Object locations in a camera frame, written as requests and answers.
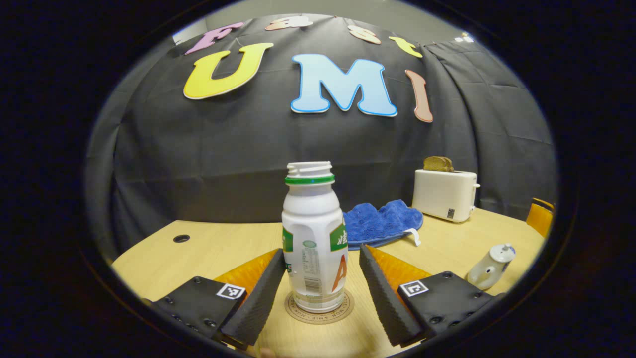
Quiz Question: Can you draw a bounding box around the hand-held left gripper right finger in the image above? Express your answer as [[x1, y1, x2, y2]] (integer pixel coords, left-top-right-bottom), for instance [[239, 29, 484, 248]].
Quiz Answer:
[[359, 244, 497, 348]]

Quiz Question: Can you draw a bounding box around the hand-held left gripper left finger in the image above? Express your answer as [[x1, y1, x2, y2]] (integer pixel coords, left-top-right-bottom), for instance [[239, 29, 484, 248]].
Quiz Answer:
[[149, 249, 287, 347]]

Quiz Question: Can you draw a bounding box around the round cork coaster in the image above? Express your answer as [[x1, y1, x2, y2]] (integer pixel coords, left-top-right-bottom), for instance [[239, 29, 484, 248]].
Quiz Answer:
[[284, 290, 355, 325]]

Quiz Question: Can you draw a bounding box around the white blue-flowered teacup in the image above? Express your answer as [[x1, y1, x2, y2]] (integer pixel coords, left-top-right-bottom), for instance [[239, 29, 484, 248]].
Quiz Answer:
[[466, 243, 516, 291]]

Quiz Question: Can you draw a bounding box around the white plastic water bottle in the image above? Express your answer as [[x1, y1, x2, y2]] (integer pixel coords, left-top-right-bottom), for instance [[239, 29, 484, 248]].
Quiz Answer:
[[281, 161, 349, 314]]

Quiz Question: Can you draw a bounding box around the blue towel cloth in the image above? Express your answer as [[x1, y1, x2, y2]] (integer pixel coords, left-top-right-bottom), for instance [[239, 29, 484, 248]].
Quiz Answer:
[[343, 199, 424, 250]]

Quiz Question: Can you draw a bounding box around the white toaster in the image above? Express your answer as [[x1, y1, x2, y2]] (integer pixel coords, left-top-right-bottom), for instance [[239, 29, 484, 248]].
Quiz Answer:
[[412, 169, 481, 223]]

